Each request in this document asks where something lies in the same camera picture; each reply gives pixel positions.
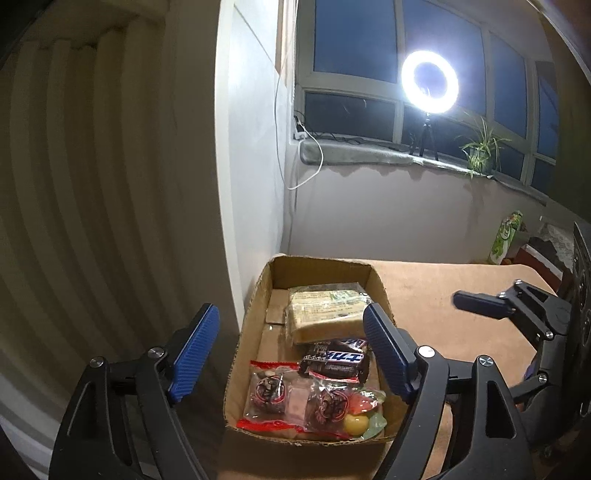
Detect white cable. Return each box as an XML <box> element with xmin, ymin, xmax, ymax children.
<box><xmin>272</xmin><ymin>69</ymin><xmax>324</xmax><ymax>191</ymax></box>

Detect green paper bag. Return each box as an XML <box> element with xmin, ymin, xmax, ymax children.
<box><xmin>489</xmin><ymin>210</ymin><xmax>526</xmax><ymax>265</ymax></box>

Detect white ring light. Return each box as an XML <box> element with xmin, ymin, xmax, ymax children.
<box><xmin>401</xmin><ymin>50</ymin><xmax>459</xmax><ymax>114</ymax></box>

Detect green candy packet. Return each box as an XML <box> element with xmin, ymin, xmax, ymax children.
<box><xmin>353</xmin><ymin>389</ymin><xmax>387</xmax><ymax>439</ymax></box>

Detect potted spider plant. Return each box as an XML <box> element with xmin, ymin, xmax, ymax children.
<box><xmin>457</xmin><ymin>117</ymin><xmax>512</xmax><ymax>179</ymax></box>

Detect round jelly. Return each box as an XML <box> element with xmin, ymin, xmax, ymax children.
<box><xmin>344</xmin><ymin>412</ymin><xmax>371</xmax><ymax>438</ymax></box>

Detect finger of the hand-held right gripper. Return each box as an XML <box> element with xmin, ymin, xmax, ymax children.
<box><xmin>452</xmin><ymin>279</ymin><xmax>575</xmax><ymax>342</ymax></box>
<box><xmin>505</xmin><ymin>357</ymin><xmax>557</xmax><ymax>411</ymax></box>

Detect black tripod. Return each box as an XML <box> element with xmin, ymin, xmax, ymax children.
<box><xmin>407</xmin><ymin>113</ymin><xmax>439</xmax><ymax>161</ymax></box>

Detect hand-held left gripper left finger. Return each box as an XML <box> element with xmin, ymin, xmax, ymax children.
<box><xmin>48</xmin><ymin>304</ymin><xmax>220</xmax><ymax>480</ymax></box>

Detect white cabinet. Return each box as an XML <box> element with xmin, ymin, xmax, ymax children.
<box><xmin>216</xmin><ymin>0</ymin><xmax>298</xmax><ymax>324</ymax></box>

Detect white lace cloth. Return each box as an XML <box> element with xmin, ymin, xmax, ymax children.
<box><xmin>537</xmin><ymin>223</ymin><xmax>576</xmax><ymax>274</ymax></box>

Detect brown cake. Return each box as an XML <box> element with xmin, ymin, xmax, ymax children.
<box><xmin>238</xmin><ymin>360</ymin><xmax>302</xmax><ymax>428</ymax></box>
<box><xmin>305</xmin><ymin>376</ymin><xmax>352</xmax><ymax>435</ymax></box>

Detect grey window sill cloth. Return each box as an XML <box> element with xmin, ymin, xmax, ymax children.
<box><xmin>299</xmin><ymin>140</ymin><xmax>550</xmax><ymax>205</ymax></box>

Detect dark chocolate bar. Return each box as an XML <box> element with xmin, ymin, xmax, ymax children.
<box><xmin>299</xmin><ymin>338</ymin><xmax>372</xmax><ymax>384</ymax></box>

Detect large window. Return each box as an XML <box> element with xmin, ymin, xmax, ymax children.
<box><xmin>293</xmin><ymin>0</ymin><xmax>561</xmax><ymax>199</ymax></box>

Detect clear pack of biscuits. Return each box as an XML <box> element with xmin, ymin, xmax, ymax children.
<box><xmin>284</xmin><ymin>282</ymin><xmax>375</xmax><ymax>345</ymax></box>

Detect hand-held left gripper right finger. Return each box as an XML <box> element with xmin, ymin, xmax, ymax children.
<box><xmin>362</xmin><ymin>304</ymin><xmax>532</xmax><ymax>480</ymax></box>

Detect red cardboard box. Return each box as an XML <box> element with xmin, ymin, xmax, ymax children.
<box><xmin>516</xmin><ymin>244</ymin><xmax>565</xmax><ymax>280</ymax></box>

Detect beige pleated curtain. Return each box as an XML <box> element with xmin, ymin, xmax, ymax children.
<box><xmin>0</xmin><ymin>0</ymin><xmax>241</xmax><ymax>462</ymax></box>

